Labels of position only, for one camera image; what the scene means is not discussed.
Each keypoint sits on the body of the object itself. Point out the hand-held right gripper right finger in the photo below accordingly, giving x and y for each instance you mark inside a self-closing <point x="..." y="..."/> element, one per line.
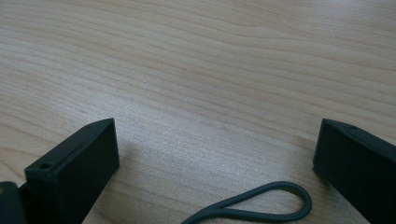
<point x="358" y="168"/>

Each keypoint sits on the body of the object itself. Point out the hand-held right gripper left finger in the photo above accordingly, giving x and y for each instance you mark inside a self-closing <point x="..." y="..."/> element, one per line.
<point x="71" y="168"/>

